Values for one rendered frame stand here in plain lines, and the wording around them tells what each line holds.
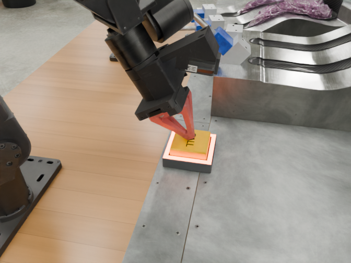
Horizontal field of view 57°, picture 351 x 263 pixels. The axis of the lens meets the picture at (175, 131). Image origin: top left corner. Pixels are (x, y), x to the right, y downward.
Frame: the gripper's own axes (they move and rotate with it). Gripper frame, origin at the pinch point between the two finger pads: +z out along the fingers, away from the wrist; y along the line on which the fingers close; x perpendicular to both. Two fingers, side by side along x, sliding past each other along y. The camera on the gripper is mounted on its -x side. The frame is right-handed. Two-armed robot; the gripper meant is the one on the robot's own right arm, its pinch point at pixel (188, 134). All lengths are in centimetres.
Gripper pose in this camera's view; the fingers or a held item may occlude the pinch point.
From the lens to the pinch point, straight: 52.9
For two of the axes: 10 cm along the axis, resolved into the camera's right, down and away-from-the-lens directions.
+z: 5.0, 7.5, 4.4
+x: -8.5, 3.0, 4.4
